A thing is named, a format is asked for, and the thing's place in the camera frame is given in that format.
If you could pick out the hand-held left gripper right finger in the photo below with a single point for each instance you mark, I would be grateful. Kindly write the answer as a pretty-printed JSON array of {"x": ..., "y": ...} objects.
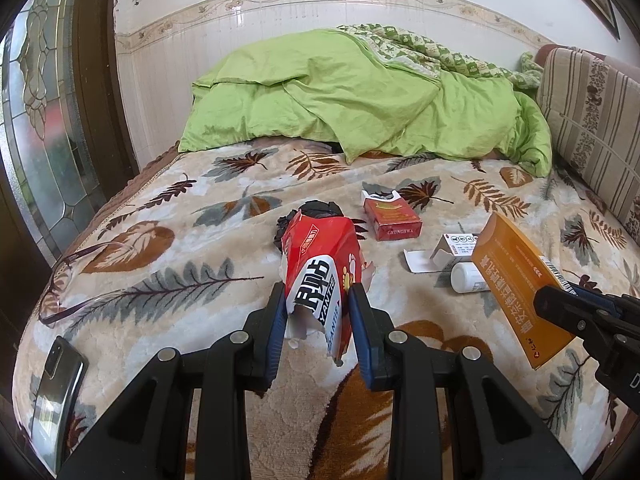
[{"x": 362, "y": 335}]

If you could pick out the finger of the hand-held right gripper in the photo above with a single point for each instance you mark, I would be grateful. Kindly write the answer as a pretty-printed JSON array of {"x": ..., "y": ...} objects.
[
  {"x": 595, "y": 297},
  {"x": 565, "y": 310}
]

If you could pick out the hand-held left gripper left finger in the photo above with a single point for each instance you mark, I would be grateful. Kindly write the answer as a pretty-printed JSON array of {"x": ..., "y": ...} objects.
[{"x": 275, "y": 330}]

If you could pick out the orange box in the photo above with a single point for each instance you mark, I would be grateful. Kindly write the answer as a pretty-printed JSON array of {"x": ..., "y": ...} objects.
[{"x": 515, "y": 280}]

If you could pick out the red white torn packet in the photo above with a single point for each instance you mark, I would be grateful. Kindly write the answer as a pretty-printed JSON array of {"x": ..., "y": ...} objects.
[{"x": 320, "y": 260}]

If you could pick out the white plastic bottle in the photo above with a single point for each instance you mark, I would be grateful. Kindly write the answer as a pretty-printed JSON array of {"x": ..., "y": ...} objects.
[{"x": 467, "y": 277}]

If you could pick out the red cigarette pack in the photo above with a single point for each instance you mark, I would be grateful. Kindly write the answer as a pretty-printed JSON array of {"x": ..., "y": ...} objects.
[{"x": 395, "y": 222}]

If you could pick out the small white box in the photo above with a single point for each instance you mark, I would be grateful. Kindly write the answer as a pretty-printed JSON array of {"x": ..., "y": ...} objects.
[{"x": 457, "y": 247}]

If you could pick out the black plastic bag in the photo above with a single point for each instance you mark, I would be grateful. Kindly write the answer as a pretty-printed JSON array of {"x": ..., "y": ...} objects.
[{"x": 320, "y": 207}]

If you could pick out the leaf print blanket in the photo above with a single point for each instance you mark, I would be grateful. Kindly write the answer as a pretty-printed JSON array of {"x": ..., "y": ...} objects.
[{"x": 175, "y": 310}]

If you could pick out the striped floral cushion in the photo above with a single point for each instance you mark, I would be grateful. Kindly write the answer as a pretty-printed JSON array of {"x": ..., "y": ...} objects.
[{"x": 595, "y": 125}]

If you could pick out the black phone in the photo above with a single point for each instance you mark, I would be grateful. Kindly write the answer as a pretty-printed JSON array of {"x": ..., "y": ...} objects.
[{"x": 55, "y": 390}]

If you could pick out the green quilt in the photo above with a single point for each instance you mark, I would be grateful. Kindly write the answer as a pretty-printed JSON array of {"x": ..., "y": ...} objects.
[{"x": 325, "y": 100}]

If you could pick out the brown pink sofa back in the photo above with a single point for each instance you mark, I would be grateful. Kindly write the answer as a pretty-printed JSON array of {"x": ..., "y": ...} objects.
[{"x": 617, "y": 62}]

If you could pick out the stained glass door panel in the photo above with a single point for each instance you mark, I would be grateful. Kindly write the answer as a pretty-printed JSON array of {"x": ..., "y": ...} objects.
[{"x": 40, "y": 135}]

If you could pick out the thin frame eyeglasses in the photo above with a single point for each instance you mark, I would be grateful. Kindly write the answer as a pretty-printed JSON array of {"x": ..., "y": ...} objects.
[{"x": 54, "y": 272}]

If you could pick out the dark wooden door frame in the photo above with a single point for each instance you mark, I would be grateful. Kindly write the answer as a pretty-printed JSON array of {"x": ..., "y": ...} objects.
[{"x": 95, "y": 70}]

